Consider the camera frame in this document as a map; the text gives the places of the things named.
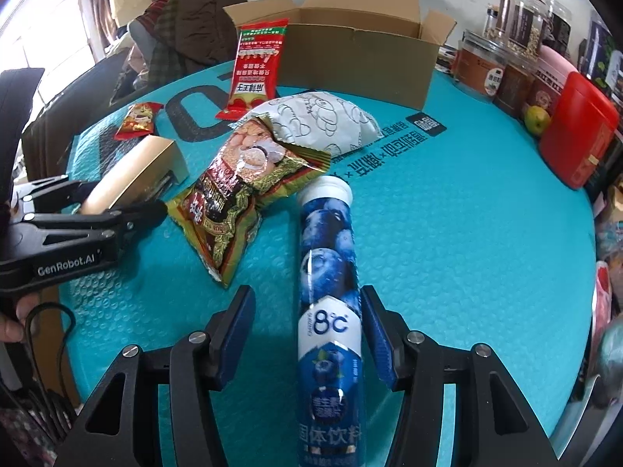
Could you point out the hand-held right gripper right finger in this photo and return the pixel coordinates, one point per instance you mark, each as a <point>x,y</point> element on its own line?
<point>377,335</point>

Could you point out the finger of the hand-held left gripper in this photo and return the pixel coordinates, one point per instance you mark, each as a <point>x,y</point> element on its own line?
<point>136,216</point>
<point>53,190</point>

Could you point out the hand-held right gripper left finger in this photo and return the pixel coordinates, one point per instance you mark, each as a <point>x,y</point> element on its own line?
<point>238,331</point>

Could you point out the small gold box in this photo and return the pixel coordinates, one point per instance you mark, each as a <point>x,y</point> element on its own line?
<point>141,165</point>

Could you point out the blue tablet tube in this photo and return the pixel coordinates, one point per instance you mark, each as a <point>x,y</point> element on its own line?
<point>328,301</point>

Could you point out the gold brown snack bag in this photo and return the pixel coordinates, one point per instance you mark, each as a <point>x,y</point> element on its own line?
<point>228,194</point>

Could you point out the red gold figure-print packet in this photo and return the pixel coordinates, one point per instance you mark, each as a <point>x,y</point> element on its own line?
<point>138,120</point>

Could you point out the long red snack packet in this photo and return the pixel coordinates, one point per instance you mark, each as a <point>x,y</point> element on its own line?
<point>255,68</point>

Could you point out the white line-print packet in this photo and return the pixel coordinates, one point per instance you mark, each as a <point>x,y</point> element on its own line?
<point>316,121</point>

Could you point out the cardboard box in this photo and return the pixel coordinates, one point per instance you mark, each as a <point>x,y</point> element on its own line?
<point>350,58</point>

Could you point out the person's left hand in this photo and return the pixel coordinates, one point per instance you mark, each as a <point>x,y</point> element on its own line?
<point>9,326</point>

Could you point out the teal bubble mat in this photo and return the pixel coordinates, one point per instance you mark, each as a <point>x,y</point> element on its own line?
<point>462,253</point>

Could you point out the green plaid garment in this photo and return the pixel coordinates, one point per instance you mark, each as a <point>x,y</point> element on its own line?
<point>165,53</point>

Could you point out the brown curtain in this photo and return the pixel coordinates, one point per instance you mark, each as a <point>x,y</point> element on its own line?
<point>90,24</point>

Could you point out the dark floral cloth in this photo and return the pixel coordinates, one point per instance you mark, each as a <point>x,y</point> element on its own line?
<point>22,438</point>

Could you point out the red plaid garment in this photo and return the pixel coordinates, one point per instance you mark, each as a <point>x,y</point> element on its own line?
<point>151,17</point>

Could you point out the brown jacket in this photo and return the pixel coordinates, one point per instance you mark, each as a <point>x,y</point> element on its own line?
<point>204,24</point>

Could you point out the pink plastic package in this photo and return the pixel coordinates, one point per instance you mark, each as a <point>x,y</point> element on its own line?
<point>604,296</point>

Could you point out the green fruit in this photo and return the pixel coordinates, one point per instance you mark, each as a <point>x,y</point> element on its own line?
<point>537,120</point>

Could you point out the red canister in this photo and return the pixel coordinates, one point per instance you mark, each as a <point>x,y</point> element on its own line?
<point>579,131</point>

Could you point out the pink bottle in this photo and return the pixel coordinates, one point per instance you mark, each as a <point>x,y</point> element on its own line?
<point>555,65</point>

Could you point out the group of clear food jars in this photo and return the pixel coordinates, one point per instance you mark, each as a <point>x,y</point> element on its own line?
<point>528,19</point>

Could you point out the black printed package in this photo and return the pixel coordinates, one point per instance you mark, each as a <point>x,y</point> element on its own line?
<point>601,58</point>

